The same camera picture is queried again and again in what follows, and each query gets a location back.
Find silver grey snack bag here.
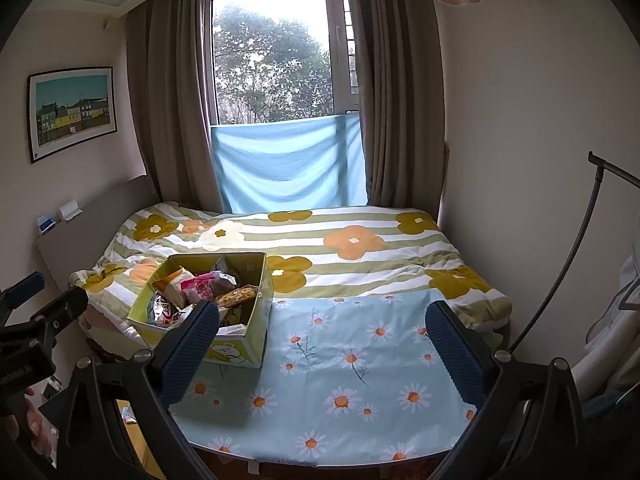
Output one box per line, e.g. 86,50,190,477
146,292,192,328

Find pink snack bag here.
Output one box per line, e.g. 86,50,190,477
180,271,238,304

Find waffle snack packet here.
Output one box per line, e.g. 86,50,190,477
216,285,258,309

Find orange cream chips bag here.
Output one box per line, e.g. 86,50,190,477
152,266,194,310

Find person's left hand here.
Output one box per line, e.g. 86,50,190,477
1,387,52,457

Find white cloth bundle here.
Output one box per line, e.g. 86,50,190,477
572,256,639,402

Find grey headboard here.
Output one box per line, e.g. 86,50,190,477
36,176,158,292

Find blue box on headboard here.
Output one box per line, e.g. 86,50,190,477
37,216,56,235

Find white holder on headboard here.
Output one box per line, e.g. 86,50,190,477
58,200,82,222

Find daisy print blue cloth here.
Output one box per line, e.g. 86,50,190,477
171,290,475,467

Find yellow-green cardboard box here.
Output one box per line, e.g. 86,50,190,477
128,252,273,368

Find framed landscape picture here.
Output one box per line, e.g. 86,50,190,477
27,66,117,162

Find black lamp stand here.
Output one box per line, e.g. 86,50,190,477
506,149,640,356

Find floral striped duvet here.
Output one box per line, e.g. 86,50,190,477
68,202,512,332

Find blue sheet over window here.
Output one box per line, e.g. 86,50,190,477
210,113,368,214

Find left brown curtain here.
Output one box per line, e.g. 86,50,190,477
125,0,224,212

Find brown curtain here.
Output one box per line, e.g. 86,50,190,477
125,0,224,212
349,0,447,217

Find window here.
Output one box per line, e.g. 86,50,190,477
207,0,358,125

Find right brown curtain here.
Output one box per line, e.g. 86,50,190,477
349,0,447,217

